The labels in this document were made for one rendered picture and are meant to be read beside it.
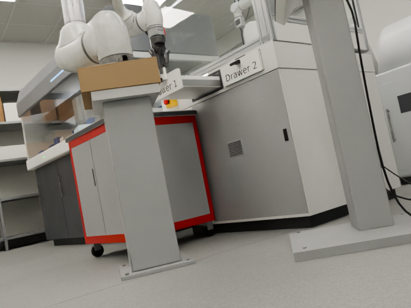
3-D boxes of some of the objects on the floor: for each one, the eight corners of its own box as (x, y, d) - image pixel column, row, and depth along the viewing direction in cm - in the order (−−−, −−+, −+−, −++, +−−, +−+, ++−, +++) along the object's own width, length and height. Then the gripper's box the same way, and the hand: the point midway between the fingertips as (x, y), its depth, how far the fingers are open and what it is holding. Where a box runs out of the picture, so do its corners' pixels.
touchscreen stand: (295, 262, 138) (233, -35, 146) (290, 240, 183) (243, 13, 190) (457, 235, 131) (383, -77, 138) (411, 219, 175) (357, -16, 183)
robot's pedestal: (122, 281, 165) (87, 91, 170) (118, 270, 194) (90, 107, 199) (196, 263, 172) (161, 81, 178) (182, 255, 201) (153, 99, 207)
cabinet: (314, 228, 202) (279, 66, 208) (186, 236, 281) (163, 117, 287) (405, 195, 264) (377, 71, 270) (279, 209, 342) (259, 112, 348)
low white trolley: (136, 260, 214) (109, 113, 220) (85, 259, 262) (65, 138, 267) (221, 234, 252) (196, 109, 257) (163, 237, 299) (144, 132, 304)
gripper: (150, 34, 224) (158, 77, 223) (170, 36, 233) (178, 78, 231) (143, 40, 230) (151, 82, 228) (162, 41, 239) (170, 82, 237)
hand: (163, 74), depth 230 cm, fingers closed, pressing on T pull
